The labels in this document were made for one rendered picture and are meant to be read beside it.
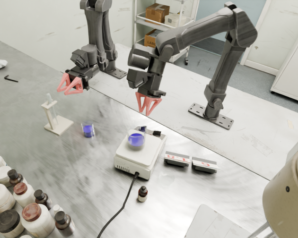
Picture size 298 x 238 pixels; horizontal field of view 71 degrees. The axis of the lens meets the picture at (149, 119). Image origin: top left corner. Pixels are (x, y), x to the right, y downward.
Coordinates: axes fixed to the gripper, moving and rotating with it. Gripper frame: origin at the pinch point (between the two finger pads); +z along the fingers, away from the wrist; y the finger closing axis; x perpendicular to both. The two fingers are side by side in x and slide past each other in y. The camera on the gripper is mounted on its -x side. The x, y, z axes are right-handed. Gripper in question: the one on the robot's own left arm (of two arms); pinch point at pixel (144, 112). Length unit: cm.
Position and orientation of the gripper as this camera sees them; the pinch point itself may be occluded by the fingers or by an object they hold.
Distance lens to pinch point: 76.6
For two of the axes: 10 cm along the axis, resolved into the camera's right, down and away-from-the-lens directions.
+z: -2.6, 9.3, 2.6
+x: 6.6, -0.3, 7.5
